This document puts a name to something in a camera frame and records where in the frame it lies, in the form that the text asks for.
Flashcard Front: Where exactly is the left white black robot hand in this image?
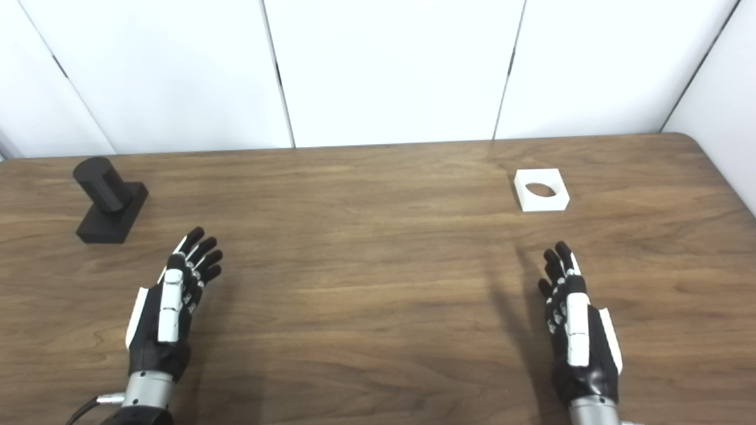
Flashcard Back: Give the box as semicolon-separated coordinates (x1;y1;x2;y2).
125;227;224;381

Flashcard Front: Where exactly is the black peg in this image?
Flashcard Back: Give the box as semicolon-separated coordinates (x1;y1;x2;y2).
72;156;149;244

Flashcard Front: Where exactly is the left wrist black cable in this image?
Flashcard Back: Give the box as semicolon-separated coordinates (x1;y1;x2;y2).
65;393;126;425

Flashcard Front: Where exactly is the white square piece with hole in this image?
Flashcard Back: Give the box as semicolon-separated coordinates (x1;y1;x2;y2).
513;168;571;213

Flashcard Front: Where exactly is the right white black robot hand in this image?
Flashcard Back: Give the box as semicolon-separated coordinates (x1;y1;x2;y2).
537;240;624;407

